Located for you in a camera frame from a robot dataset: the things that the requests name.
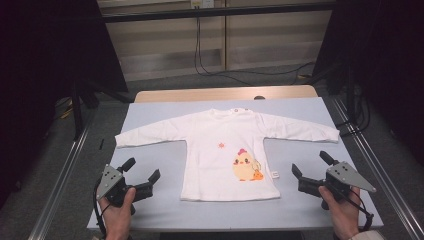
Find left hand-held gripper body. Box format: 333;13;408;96
96;164;154;214

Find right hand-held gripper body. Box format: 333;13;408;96
298;161;378;211

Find white baby shirt chick print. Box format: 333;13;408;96
114;108;341;203

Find person's left hand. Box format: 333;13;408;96
98;187;137;239

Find person's right hand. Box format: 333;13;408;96
318;185;363;239

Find black metal stand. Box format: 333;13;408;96
71;78;134;141
344;63;356;114

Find wooden table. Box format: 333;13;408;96
134;84;319;103

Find black curtain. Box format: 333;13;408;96
313;0;424;168
0;0;129;208

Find black horizontal bar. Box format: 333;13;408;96
101;1;336;24

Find left hand-held gripper black cable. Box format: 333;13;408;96
93;179;108;239

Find hand-held gripper black cable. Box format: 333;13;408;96
93;179;108;239
324;181;375;232

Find aluminium floor rail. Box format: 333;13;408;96
333;98;424;240
28;126;91;240

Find right hand-held gripper black cable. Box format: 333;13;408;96
324;181;375;232

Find bundle of black floor cables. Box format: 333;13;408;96
334;93;371;138

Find black hanging wall cable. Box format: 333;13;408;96
194;8;256;87
198;8;316;77

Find white wall power outlet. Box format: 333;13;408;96
190;0;215;9

